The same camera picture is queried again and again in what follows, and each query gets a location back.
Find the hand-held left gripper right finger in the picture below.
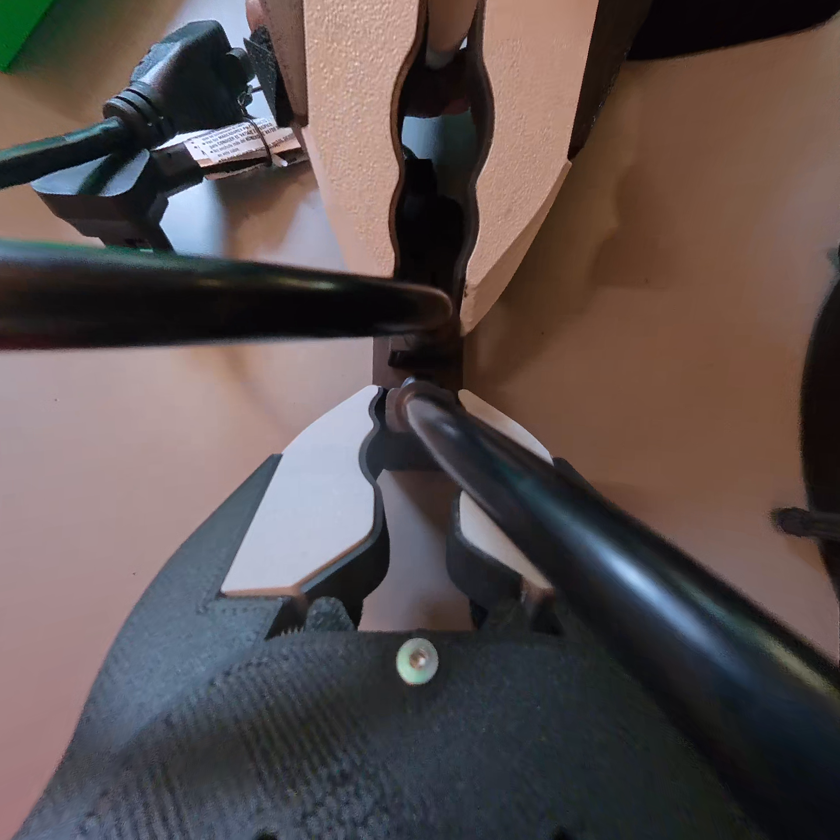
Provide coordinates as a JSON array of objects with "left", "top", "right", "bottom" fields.
[{"left": 446, "top": 389, "right": 559, "bottom": 624}]

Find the green plastic bin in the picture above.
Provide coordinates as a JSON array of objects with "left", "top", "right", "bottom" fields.
[{"left": 0, "top": 0, "right": 56, "bottom": 73}]

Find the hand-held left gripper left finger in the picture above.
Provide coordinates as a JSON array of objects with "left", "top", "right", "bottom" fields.
[{"left": 222, "top": 386, "right": 391, "bottom": 621}]

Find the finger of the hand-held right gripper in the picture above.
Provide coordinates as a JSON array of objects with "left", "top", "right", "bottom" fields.
[
  {"left": 453, "top": 0, "right": 599, "bottom": 337},
  {"left": 302, "top": 0, "right": 427, "bottom": 280}
]

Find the black short extension cord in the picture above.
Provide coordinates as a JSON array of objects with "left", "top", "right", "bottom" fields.
[
  {"left": 386, "top": 379, "right": 840, "bottom": 840},
  {"left": 0, "top": 20, "right": 460, "bottom": 371}
]

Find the black braided cord flat plug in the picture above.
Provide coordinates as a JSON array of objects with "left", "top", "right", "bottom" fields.
[{"left": 31, "top": 118, "right": 306, "bottom": 250}]

